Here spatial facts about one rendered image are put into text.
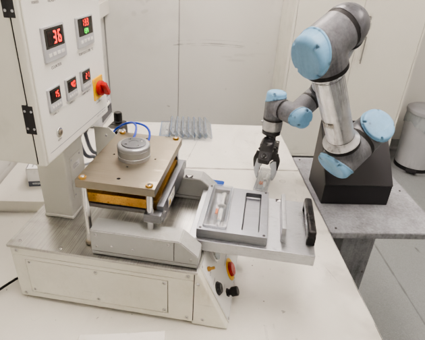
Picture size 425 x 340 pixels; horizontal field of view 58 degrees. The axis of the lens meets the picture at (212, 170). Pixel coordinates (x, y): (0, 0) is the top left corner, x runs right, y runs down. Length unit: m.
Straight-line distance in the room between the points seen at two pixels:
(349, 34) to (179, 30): 2.40
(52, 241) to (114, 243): 0.17
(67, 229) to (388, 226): 1.06
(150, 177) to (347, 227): 0.80
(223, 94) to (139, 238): 2.70
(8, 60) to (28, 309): 0.62
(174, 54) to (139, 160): 2.50
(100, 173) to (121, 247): 0.17
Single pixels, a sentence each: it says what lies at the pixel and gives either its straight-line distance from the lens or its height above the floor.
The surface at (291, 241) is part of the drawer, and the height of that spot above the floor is 0.97.
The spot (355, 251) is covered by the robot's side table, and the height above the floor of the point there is 0.49.
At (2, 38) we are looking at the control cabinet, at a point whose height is 1.40.
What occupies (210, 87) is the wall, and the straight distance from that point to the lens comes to 3.44.
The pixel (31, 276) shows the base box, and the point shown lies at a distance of 1.08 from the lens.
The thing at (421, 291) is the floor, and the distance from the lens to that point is 2.50.
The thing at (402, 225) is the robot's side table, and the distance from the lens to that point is 1.53.
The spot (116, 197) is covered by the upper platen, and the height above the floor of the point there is 1.05.
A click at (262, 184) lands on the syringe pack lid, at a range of 1.52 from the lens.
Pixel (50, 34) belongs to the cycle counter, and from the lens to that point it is 0.83.
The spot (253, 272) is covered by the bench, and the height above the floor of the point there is 0.75.
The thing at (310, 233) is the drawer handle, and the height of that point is 1.01.
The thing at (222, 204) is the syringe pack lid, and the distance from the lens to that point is 0.97.
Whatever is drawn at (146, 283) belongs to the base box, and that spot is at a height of 0.87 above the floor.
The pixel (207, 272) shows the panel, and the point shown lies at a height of 0.89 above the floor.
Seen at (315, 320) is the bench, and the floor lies 0.75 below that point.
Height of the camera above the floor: 1.55
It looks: 29 degrees down
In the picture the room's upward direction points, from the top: 4 degrees clockwise
